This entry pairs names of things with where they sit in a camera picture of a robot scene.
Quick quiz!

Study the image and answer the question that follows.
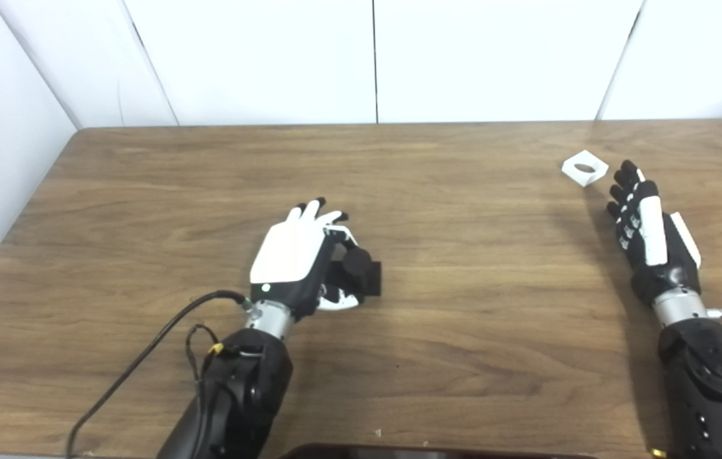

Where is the thin left wire yellow tag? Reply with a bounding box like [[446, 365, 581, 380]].
[[184, 324, 226, 383]]

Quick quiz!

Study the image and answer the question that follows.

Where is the white and black left hand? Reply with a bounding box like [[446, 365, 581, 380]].
[[249, 198, 361, 319]]

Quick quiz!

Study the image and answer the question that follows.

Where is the thick black left wrist cable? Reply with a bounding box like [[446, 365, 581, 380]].
[[66, 290, 256, 459]]

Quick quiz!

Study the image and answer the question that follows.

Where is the white and black right hand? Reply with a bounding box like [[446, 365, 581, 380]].
[[606, 159, 702, 307]]

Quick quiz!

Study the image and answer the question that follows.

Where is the white square piece with hole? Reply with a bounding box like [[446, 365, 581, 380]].
[[561, 150, 609, 188]]

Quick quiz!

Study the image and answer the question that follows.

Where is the black peg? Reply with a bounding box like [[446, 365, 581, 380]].
[[329, 245, 382, 300]]

